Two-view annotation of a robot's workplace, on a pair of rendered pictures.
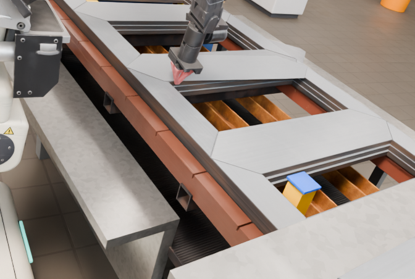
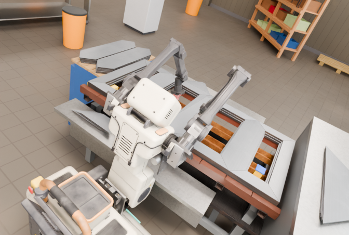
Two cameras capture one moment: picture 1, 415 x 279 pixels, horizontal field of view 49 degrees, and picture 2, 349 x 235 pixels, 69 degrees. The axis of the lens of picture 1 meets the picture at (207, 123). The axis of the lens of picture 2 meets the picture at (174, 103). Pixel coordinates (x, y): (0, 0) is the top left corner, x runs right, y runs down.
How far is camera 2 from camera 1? 1.00 m
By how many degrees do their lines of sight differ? 22
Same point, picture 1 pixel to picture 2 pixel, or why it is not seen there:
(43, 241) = not seen: hidden behind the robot
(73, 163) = (167, 184)
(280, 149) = (242, 154)
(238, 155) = (234, 164)
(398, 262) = (327, 208)
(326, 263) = (313, 216)
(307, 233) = (303, 208)
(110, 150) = (173, 170)
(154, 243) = not seen: hidden behind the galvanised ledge
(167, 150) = (206, 169)
